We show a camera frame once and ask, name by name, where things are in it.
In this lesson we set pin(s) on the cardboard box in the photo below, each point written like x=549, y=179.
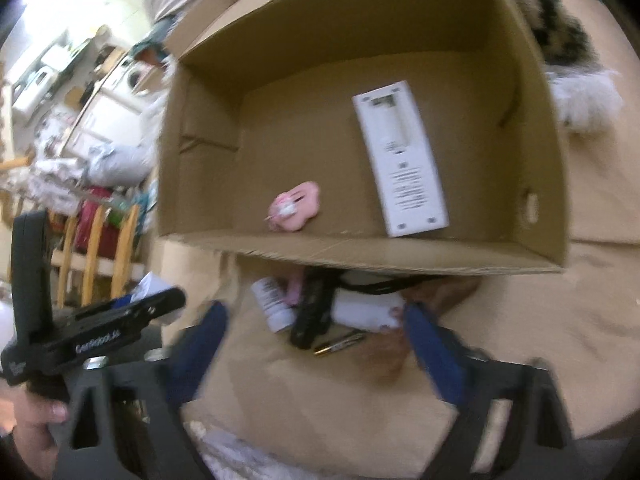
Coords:
x=320, y=110

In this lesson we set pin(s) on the pink plastic toy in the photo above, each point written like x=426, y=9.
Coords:
x=300, y=205

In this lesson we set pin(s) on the white paper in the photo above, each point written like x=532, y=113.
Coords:
x=150, y=285

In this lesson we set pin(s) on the wooden chair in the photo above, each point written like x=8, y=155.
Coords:
x=92, y=260

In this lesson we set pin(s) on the white cabinet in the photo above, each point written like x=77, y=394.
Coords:
x=110, y=110

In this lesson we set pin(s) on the white medicine bottle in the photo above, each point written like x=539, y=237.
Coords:
x=272, y=305

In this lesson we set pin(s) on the beige bed sheet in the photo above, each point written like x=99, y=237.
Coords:
x=310, y=410

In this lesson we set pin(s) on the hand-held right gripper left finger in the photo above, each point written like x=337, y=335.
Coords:
x=200, y=345

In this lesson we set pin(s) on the white charger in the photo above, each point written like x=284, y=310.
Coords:
x=365, y=312

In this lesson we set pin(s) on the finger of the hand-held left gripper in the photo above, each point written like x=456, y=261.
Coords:
x=150, y=306

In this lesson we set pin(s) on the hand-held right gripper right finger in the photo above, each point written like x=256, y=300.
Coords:
x=435, y=355

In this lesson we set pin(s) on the pink block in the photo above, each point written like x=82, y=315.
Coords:
x=294, y=290

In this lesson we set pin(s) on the spotted plush toy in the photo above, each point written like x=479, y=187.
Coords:
x=560, y=35

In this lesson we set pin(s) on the person's left hand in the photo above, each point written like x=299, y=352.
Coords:
x=30, y=430

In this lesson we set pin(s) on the white remote control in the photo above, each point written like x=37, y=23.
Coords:
x=400, y=160

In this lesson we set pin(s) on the white plastic bag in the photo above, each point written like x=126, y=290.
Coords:
x=120, y=160

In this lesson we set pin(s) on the red bag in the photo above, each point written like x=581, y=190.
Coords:
x=107, y=230

